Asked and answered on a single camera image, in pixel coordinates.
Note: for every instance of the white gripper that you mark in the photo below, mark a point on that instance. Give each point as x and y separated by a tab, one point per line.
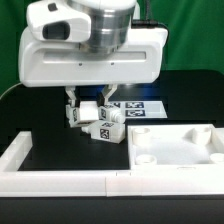
88	42

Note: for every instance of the white square tabletop part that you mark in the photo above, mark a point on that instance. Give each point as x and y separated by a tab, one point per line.
181	145

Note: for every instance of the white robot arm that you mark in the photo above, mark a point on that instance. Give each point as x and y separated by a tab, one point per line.
74	43

